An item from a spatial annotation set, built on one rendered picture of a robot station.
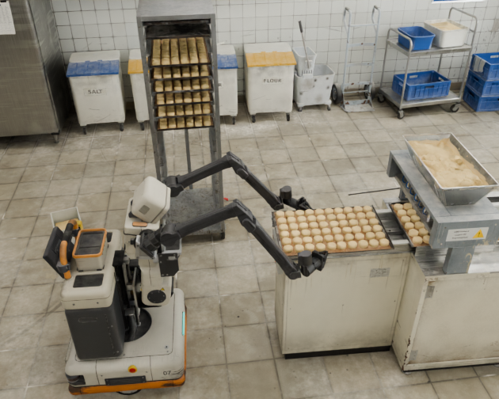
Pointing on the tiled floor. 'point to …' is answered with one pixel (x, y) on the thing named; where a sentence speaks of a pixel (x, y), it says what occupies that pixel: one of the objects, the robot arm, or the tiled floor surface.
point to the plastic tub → (60, 218)
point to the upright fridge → (24, 74)
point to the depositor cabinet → (457, 311)
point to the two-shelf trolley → (437, 71)
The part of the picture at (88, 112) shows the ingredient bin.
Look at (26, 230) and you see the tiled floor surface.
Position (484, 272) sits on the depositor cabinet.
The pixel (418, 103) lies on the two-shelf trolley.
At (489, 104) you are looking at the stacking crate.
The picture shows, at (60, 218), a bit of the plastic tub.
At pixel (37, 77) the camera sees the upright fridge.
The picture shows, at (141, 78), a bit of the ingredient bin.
